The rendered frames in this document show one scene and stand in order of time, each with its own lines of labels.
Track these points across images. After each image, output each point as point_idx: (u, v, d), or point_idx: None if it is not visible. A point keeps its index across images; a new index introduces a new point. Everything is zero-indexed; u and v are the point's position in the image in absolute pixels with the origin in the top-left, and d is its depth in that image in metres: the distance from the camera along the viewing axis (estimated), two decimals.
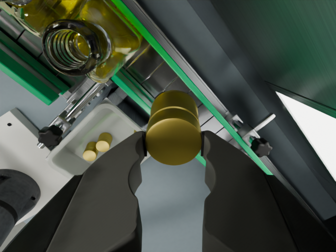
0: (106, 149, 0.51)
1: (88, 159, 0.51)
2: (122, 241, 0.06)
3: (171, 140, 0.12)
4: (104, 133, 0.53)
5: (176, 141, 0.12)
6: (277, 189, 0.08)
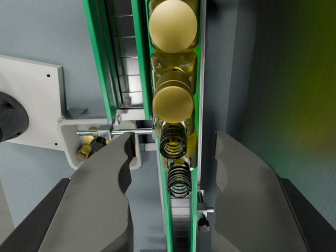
0: None
1: (86, 140, 0.60)
2: (114, 241, 0.06)
3: (171, 103, 0.16)
4: None
5: (175, 103, 0.16)
6: (291, 193, 0.07)
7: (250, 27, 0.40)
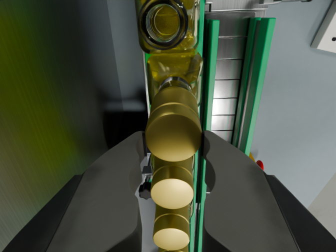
0: (151, 138, 0.12)
1: None
2: (122, 241, 0.06)
3: (173, 197, 0.16)
4: None
5: (169, 196, 0.16)
6: (277, 189, 0.08)
7: (106, 98, 0.44)
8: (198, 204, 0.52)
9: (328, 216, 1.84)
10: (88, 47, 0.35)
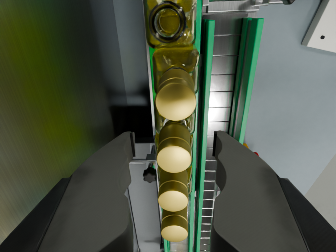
0: (160, 102, 0.16)
1: None
2: (114, 241, 0.06)
3: (175, 162, 0.19)
4: None
5: (172, 162, 0.19)
6: (291, 193, 0.07)
7: (113, 92, 0.48)
8: (197, 192, 0.56)
9: (327, 213, 1.87)
10: (98, 45, 0.39)
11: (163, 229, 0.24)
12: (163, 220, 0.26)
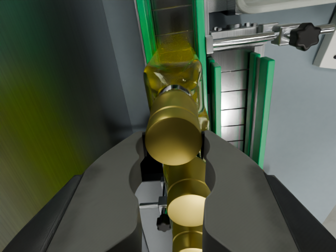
0: (172, 211, 0.14)
1: (164, 130, 0.11)
2: (122, 241, 0.06)
3: None
4: None
5: None
6: (277, 189, 0.08)
7: (118, 133, 0.46)
8: None
9: None
10: (99, 93, 0.38)
11: None
12: None
